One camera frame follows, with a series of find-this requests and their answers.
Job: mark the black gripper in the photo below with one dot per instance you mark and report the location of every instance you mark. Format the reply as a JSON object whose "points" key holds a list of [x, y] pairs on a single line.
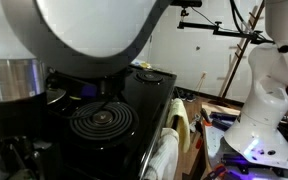
{"points": [[14, 116]]}

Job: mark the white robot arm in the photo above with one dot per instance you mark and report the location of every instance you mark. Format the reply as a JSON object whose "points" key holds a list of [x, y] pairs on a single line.
{"points": [[84, 30]]}

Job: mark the black electric stove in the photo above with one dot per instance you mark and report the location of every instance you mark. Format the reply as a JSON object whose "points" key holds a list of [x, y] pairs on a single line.
{"points": [[144, 96]]}

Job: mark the large coil burner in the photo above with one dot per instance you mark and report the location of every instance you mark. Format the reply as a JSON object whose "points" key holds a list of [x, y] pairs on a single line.
{"points": [[117, 128]]}

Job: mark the black pot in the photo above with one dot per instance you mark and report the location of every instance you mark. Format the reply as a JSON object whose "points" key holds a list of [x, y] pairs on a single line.
{"points": [[114, 85]]}

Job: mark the white towel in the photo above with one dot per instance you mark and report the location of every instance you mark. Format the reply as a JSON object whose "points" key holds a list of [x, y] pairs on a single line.
{"points": [[165, 153]]}

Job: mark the small coil burner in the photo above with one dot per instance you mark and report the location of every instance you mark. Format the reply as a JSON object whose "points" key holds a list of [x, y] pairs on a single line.
{"points": [[149, 77]]}

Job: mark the yellow packet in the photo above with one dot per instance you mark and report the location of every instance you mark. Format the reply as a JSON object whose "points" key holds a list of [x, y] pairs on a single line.
{"points": [[145, 65]]}

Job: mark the white door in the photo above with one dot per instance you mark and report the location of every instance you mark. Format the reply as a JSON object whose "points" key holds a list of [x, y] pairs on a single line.
{"points": [[150, 50]]}

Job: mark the dark sneaker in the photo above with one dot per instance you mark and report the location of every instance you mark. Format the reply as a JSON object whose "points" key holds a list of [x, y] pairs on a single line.
{"points": [[180, 94], [191, 97]]}

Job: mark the orange black clamp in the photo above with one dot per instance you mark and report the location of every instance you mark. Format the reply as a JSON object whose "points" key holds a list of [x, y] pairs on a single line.
{"points": [[217, 171], [204, 118]]}

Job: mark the wooden stick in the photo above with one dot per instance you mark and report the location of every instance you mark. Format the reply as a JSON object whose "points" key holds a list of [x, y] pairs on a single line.
{"points": [[201, 81]]}

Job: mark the blue black clamp bar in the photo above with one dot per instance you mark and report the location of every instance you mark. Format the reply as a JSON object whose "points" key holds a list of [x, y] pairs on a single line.
{"points": [[224, 120]]}

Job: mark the wooden ladder frame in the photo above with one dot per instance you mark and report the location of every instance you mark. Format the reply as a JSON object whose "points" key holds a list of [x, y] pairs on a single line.
{"points": [[239, 55]]}

